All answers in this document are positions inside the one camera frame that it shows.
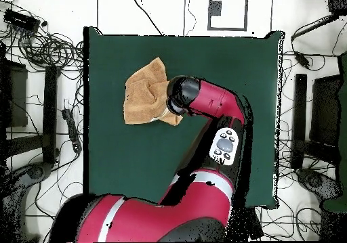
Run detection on tangled black cables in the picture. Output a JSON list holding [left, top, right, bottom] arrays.
[[0, 0, 85, 74]]

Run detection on black power adapter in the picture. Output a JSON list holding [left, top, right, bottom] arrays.
[[294, 51, 312, 68]]

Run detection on black metal stand frame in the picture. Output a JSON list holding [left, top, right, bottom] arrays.
[[290, 73, 343, 171], [0, 42, 60, 165]]

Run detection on black multi-port hub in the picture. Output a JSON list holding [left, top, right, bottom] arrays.
[[3, 8, 41, 33]]

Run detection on black power strip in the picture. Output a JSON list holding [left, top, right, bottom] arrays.
[[61, 108, 83, 154]]

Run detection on black box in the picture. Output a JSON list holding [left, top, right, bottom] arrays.
[[327, 0, 347, 16]]

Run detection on dark green table cloth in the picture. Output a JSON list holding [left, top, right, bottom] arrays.
[[83, 26, 285, 211]]

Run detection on grey tripod base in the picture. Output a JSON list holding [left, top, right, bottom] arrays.
[[0, 161, 53, 242], [295, 168, 342, 200]]

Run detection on orange terry towel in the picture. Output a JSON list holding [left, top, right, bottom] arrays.
[[123, 56, 184, 127]]

